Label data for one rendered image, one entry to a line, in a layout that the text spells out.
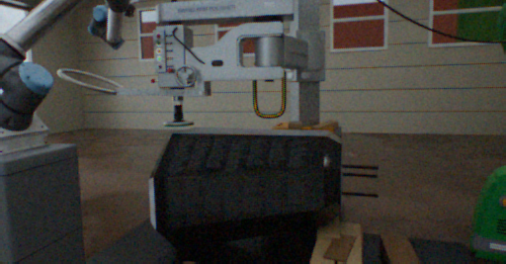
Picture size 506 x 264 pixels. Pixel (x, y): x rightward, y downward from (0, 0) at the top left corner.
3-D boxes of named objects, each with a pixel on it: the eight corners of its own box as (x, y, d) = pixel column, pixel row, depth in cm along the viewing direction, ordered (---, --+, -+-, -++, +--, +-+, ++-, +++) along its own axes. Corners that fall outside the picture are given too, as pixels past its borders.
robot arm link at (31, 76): (22, 117, 144) (43, 88, 140) (-12, 90, 141) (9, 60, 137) (43, 107, 159) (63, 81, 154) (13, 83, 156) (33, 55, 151)
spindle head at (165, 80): (215, 90, 246) (214, 29, 241) (209, 90, 224) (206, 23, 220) (170, 91, 252) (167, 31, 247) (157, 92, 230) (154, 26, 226)
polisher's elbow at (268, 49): (263, 68, 240) (262, 41, 238) (287, 67, 230) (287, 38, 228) (249, 67, 224) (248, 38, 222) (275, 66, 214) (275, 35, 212)
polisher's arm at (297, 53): (294, 72, 305) (294, 44, 303) (330, 70, 287) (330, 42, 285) (253, 69, 243) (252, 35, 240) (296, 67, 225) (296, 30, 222)
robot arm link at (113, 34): (136, -11, 164) (126, 44, 225) (116, -29, 162) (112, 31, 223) (120, 4, 159) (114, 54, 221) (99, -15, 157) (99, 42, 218)
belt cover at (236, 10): (294, 26, 234) (294, 2, 232) (294, 19, 209) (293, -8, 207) (164, 33, 250) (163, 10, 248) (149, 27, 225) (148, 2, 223)
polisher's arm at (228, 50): (284, 94, 237) (284, 24, 232) (283, 95, 214) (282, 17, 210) (185, 96, 249) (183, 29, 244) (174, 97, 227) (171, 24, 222)
